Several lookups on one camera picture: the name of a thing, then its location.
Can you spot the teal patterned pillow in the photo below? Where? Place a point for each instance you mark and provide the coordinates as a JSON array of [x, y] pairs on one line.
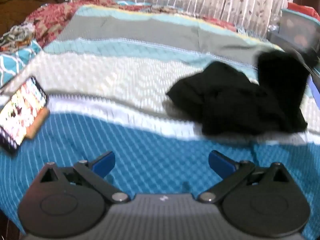
[[17, 60]]

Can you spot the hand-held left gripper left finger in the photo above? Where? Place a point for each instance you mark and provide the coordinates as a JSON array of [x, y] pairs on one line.
[[105, 162]]

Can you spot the wooden phone stand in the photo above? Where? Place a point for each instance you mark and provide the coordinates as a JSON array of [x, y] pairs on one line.
[[38, 123]]

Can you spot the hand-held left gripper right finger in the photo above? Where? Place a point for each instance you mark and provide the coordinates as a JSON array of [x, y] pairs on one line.
[[220, 162]]

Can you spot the black pants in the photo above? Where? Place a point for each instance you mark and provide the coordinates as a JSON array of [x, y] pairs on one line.
[[232, 100]]

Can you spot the grey plastic storage box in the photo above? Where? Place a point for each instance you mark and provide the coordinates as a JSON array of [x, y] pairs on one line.
[[297, 35]]

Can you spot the striped quilted bedspread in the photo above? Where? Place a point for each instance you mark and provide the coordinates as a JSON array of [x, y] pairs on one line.
[[125, 85]]

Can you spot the red cloth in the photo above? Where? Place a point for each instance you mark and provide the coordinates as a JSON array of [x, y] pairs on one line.
[[303, 8]]

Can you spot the multicoloured patterned cloth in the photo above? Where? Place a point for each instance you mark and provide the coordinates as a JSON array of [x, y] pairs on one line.
[[17, 35]]

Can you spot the red floral blanket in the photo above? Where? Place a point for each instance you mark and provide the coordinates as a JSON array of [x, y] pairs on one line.
[[50, 17]]

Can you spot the smartphone with lit screen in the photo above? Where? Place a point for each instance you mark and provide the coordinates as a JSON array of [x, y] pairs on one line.
[[22, 112]]

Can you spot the carved wooden headboard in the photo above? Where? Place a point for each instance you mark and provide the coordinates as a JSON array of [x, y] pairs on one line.
[[22, 5]]

